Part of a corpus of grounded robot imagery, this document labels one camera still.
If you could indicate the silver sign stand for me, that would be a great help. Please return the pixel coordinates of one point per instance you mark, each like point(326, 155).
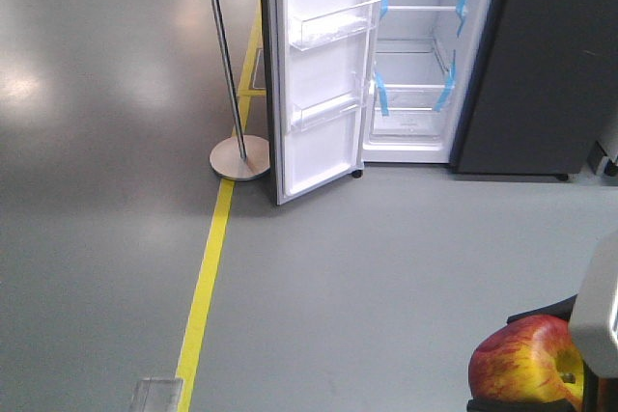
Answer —
point(239, 157)

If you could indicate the red yellow apple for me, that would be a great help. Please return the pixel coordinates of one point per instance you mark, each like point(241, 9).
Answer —
point(530, 360)

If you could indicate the dark grey fridge side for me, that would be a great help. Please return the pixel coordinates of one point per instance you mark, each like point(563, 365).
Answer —
point(542, 90)

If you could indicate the clear upper door bin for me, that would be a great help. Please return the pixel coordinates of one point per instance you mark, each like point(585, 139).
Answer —
point(305, 33)

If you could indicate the clear lower door bin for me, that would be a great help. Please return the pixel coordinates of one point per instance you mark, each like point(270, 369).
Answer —
point(303, 118)

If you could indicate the white fridge interior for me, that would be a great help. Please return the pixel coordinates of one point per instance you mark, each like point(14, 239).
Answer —
point(424, 57)

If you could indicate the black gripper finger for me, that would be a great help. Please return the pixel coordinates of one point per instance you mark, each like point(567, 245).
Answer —
point(490, 405)

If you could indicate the clear door bin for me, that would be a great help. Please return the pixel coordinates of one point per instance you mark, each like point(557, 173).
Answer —
point(305, 33)
point(303, 118)

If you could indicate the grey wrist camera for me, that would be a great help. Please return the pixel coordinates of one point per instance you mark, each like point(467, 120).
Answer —
point(593, 323)

